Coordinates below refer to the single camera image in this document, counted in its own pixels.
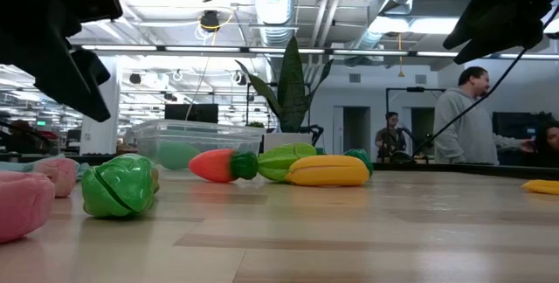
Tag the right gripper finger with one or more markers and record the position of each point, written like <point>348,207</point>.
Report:
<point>471,27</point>
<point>506,40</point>

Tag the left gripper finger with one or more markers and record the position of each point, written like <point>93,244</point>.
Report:
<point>65,73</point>

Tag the pink toy peach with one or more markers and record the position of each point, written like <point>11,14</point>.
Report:
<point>59,176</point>
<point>22,206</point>

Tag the glossy green toy cabbage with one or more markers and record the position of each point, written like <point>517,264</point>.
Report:
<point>120,187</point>

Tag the yellow toy corn cob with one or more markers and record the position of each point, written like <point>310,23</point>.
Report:
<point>543,187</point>

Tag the dark green toy bell pepper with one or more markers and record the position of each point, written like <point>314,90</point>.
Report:
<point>360,155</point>

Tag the orange toy carrot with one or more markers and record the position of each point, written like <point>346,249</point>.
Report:
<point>214,165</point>

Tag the yellow toy banana bunch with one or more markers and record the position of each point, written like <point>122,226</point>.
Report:
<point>327,171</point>

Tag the light green toy star fruit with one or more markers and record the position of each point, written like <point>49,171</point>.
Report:
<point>279,158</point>

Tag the clear plastic tupperware container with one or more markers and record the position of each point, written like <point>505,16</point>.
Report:
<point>227,136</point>

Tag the white building column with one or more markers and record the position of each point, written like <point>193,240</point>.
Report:
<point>102,134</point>

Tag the person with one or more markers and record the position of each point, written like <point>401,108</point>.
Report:
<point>390,139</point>
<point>467,130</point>
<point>550,143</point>

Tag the folded teal cloth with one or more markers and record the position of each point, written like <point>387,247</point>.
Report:
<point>13,166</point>

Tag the long led light bar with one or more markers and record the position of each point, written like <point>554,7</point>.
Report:
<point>279,50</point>

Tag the green snake plant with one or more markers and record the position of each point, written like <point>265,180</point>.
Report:
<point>290,95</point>

